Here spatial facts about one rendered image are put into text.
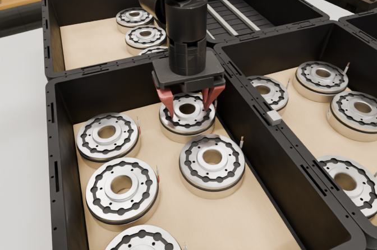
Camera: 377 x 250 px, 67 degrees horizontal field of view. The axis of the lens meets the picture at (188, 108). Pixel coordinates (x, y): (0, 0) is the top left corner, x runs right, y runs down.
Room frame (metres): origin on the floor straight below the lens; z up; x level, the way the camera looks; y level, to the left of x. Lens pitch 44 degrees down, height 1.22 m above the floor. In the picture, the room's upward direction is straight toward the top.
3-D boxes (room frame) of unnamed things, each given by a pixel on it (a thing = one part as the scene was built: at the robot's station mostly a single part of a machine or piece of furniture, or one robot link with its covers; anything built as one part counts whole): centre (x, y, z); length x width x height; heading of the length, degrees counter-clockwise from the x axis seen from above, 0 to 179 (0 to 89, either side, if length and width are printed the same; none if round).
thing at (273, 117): (0.28, -0.12, 0.94); 0.02 x 0.01 x 0.01; 21
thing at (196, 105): (0.37, 0.00, 0.86); 0.05 x 0.05 x 0.01
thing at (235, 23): (0.72, -0.11, 0.87); 0.40 x 0.30 x 0.11; 21
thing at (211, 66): (0.37, 0.00, 0.98); 0.10 x 0.07 x 0.07; 106
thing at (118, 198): (0.21, 0.10, 0.86); 0.05 x 0.05 x 0.01
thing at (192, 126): (0.37, 0.00, 0.86); 0.10 x 0.10 x 0.01
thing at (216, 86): (0.37, -0.02, 0.91); 0.07 x 0.07 x 0.09; 16
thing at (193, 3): (0.37, 0.01, 1.04); 0.07 x 0.06 x 0.07; 32
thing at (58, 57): (0.61, 0.17, 0.87); 0.40 x 0.30 x 0.11; 21
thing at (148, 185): (0.21, 0.10, 0.86); 0.10 x 0.10 x 0.01
